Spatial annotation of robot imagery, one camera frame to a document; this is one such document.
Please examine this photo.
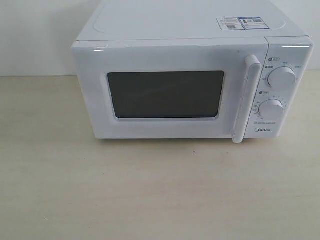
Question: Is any white microwave oven body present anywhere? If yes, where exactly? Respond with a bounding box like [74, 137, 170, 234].
[73, 0, 314, 140]

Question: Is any white control knob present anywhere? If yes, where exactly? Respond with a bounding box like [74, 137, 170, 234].
[258, 99, 284, 120]
[267, 66, 297, 91]

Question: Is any upper white control knob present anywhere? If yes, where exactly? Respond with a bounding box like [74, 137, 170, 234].
[267, 66, 297, 91]

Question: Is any lower white control knob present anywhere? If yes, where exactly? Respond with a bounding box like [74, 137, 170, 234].
[258, 99, 284, 120]

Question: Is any white microwave door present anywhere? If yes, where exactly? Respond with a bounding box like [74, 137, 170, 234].
[71, 37, 269, 143]

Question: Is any white and blue label sticker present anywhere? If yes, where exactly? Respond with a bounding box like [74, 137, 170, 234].
[216, 17, 269, 31]

